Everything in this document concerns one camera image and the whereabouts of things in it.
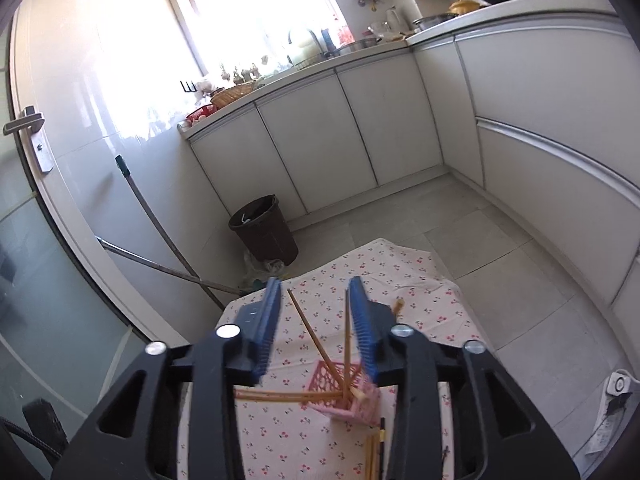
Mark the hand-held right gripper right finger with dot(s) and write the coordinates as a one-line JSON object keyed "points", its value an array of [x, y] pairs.
{"points": [[362, 330]]}

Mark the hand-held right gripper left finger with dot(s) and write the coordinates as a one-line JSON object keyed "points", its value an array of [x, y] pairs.
{"points": [[265, 330]]}

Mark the pink perforated utensil holder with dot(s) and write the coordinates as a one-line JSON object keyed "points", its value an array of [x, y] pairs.
{"points": [[361, 412]]}

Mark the black chopstick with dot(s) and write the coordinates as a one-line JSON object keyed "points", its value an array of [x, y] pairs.
{"points": [[381, 447]]}

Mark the white plastic bag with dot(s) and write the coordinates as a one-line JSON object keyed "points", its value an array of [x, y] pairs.
{"points": [[262, 270]]}

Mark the dark brown trash bin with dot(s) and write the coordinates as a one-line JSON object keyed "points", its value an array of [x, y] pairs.
{"points": [[265, 237]]}

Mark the cherry print tablecloth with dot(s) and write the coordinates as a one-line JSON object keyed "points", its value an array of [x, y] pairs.
{"points": [[300, 440]]}

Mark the frosted glass sliding door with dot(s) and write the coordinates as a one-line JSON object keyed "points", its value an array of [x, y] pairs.
{"points": [[50, 285]]}

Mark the white cabinet with doors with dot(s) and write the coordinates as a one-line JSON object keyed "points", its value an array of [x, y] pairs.
{"points": [[325, 135]]}

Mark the red plastic basket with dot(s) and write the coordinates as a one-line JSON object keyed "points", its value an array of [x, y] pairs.
{"points": [[201, 114]]}

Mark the wicker basket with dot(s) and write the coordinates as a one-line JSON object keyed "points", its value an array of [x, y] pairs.
{"points": [[234, 95]]}

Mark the white power strip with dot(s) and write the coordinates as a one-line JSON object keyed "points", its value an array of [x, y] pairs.
{"points": [[620, 384]]}

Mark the steel basin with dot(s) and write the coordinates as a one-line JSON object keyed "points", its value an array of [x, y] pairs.
{"points": [[357, 45]]}

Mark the white cabinet with drawers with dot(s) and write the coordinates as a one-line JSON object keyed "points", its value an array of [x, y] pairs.
{"points": [[550, 110]]}

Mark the blue bottle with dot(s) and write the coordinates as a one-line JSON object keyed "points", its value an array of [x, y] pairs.
{"points": [[327, 41]]}

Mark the white electric kettle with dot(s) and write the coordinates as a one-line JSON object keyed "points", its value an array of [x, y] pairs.
{"points": [[395, 21]]}

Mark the kitchen window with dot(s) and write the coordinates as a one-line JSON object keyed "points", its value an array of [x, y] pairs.
{"points": [[250, 15]]}

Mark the steel bowl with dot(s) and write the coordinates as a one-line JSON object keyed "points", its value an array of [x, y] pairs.
{"points": [[434, 21]]}

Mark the yellow casserole pot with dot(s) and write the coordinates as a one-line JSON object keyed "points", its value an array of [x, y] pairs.
{"points": [[464, 6]]}

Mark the white kitchen countertop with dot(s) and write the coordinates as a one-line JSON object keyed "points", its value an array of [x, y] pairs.
{"points": [[525, 7]]}

